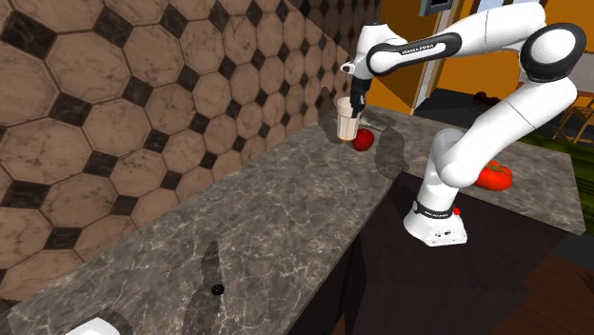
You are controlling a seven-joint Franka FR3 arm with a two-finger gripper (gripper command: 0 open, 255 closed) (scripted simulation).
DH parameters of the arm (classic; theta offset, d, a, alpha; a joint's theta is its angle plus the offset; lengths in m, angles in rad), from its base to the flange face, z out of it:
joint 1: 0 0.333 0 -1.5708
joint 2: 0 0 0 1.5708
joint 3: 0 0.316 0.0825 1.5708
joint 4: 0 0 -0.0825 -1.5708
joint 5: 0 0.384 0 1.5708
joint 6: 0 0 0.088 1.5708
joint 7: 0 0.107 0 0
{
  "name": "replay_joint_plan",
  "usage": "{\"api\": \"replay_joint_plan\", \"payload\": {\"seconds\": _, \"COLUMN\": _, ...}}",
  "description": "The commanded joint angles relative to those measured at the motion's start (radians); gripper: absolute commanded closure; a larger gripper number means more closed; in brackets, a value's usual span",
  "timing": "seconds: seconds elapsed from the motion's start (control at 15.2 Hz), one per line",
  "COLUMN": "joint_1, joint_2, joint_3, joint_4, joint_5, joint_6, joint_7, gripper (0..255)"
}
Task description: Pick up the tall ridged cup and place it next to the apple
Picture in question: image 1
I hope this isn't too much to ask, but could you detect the grey flat object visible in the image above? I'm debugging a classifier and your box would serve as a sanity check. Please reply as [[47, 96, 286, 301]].
[[359, 110, 391, 133]]

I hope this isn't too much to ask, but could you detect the cream ribbed cup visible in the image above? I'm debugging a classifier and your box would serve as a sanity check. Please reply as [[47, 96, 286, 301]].
[[336, 96, 361, 142]]

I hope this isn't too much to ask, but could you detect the red apple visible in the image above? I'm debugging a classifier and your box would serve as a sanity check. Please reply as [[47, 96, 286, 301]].
[[351, 128, 376, 153]]

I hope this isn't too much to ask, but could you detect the red tomato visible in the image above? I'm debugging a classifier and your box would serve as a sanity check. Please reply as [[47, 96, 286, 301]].
[[473, 159, 514, 192]]

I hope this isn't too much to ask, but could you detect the dark robot stand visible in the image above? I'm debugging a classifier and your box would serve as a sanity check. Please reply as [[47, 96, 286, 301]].
[[287, 171, 568, 335]]

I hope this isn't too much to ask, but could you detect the wooden chair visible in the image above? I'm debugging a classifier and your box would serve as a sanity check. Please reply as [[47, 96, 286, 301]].
[[551, 89, 594, 145]]

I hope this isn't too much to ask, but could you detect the white rounded object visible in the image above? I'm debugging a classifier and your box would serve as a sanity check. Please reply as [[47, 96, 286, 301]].
[[65, 316, 123, 335]]

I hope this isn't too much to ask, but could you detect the grey framed wall picture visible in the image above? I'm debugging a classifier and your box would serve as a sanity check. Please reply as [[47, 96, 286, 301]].
[[419, 0, 454, 18]]

